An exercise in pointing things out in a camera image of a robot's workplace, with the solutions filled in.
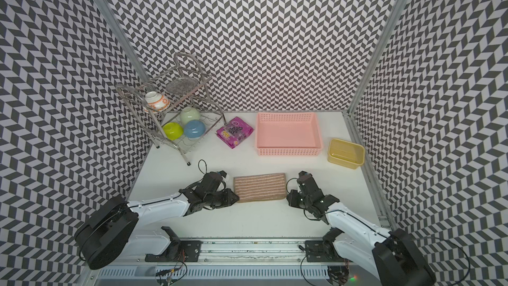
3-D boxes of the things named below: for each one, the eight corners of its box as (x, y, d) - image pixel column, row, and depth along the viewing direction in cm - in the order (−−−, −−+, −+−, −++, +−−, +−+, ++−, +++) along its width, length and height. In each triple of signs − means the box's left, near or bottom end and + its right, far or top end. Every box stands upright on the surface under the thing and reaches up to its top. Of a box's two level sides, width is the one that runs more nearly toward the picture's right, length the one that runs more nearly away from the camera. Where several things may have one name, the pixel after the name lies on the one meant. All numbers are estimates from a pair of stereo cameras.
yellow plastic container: (326, 163, 101) (330, 155, 95) (328, 143, 109) (331, 134, 103) (359, 171, 98) (365, 164, 92) (358, 149, 106) (364, 141, 100)
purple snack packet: (217, 137, 111) (215, 130, 106) (237, 122, 118) (236, 115, 113) (235, 152, 104) (233, 146, 100) (255, 135, 111) (255, 129, 107)
